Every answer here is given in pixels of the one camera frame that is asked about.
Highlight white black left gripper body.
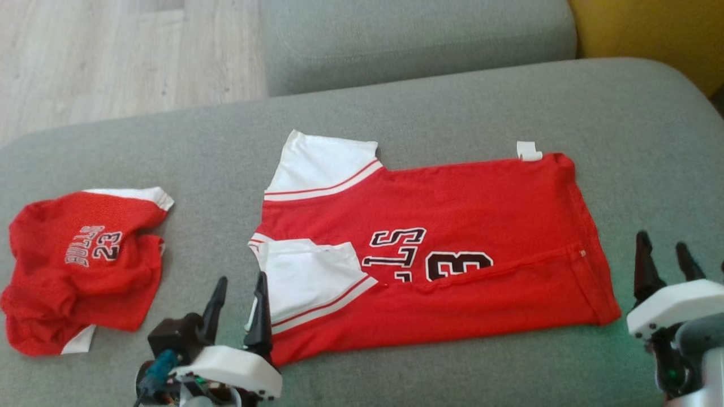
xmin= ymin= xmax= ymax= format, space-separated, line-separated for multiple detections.
xmin=171 ymin=344 xmax=283 ymax=402

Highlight small grey sofa cushion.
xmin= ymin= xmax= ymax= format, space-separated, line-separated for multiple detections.
xmin=260 ymin=0 xmax=578 ymax=97

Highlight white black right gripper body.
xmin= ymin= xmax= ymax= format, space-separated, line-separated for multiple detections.
xmin=627 ymin=279 xmax=724 ymax=396

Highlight red jersey shirt white sleeves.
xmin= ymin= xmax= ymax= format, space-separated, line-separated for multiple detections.
xmin=248 ymin=130 xmax=622 ymax=367

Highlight small red Bulls jersey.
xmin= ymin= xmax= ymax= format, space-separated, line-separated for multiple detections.
xmin=0 ymin=187 xmax=175 ymax=357

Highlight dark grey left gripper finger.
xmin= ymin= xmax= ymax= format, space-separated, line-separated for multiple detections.
xmin=244 ymin=271 xmax=273 ymax=362
xmin=201 ymin=276 xmax=229 ymax=345

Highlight black cable teal connector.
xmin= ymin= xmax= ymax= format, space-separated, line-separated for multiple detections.
xmin=133 ymin=348 xmax=180 ymax=407

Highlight yellow sofa cushion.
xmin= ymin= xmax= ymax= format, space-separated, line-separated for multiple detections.
xmin=568 ymin=0 xmax=724 ymax=97

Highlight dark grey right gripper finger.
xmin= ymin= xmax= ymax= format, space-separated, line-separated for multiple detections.
xmin=633 ymin=231 xmax=667 ymax=306
xmin=676 ymin=242 xmax=706 ymax=282

